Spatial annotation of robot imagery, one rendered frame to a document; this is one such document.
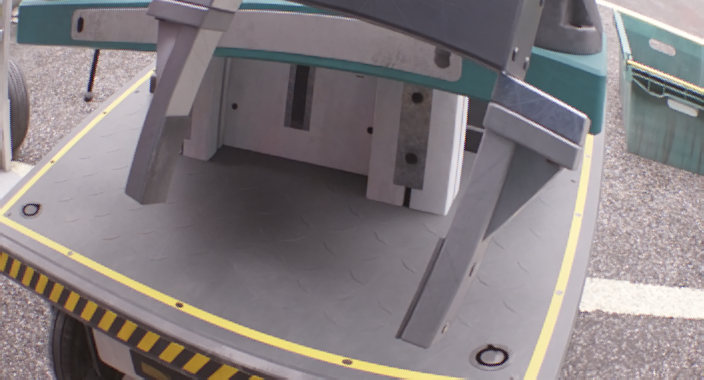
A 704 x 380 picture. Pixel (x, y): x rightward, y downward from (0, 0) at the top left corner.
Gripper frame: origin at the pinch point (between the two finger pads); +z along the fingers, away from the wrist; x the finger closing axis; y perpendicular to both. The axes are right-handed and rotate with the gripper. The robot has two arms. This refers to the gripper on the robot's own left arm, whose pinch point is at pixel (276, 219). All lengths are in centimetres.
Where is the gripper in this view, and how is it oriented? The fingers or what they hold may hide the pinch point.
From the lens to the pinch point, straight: 37.3
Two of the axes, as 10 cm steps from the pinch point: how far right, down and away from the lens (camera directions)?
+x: 8.8, 3.8, -2.7
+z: -3.5, 9.3, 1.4
